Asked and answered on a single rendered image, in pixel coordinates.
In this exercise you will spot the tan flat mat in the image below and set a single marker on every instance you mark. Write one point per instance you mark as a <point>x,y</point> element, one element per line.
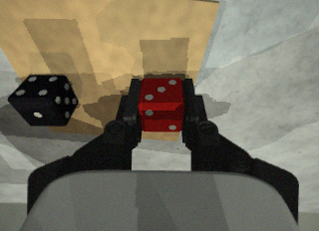
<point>101,45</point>

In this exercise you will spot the black die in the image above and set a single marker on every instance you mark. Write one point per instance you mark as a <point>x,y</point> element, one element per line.
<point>44,100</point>

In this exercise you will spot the red die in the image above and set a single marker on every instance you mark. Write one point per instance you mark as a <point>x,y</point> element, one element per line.
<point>161,104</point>

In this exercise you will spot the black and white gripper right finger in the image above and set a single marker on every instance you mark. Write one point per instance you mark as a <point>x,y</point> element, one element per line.
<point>211,151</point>

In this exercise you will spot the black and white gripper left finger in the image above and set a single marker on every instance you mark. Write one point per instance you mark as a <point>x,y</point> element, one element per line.
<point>112,150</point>

